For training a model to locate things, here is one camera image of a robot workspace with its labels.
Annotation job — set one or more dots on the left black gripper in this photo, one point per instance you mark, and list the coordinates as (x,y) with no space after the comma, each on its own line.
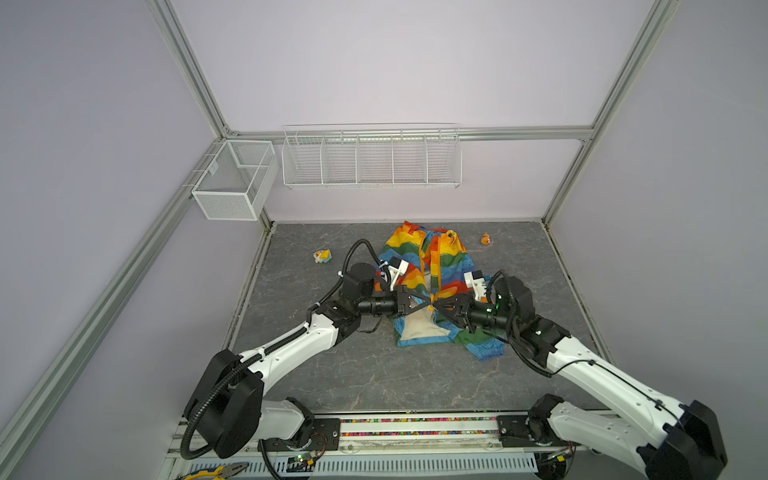
(401,301)

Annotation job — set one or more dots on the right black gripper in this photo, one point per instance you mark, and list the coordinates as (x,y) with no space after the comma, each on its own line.
(462,313)

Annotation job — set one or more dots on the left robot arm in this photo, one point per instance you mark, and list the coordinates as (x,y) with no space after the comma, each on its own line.
(228,407)

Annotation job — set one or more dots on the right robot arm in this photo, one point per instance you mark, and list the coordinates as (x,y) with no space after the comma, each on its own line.
(656,434)

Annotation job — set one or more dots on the yellow white small toy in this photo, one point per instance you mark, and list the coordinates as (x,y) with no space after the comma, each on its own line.
(322,256)

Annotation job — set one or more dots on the white mesh box basket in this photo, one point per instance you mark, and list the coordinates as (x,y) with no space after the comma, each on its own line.
(237,181)

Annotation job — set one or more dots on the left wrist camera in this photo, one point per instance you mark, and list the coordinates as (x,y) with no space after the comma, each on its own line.
(396,268)

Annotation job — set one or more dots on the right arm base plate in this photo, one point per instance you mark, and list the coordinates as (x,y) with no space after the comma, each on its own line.
(518,430)

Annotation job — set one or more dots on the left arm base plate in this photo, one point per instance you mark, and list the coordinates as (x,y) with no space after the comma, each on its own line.
(321,434)

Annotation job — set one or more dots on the white wire shelf basket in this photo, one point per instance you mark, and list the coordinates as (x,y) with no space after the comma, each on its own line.
(398,155)

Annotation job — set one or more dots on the white slotted cable duct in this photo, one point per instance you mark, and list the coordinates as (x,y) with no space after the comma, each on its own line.
(412,465)

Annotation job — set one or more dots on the yellow handled pliers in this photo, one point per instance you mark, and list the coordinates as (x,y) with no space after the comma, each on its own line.
(222,472)

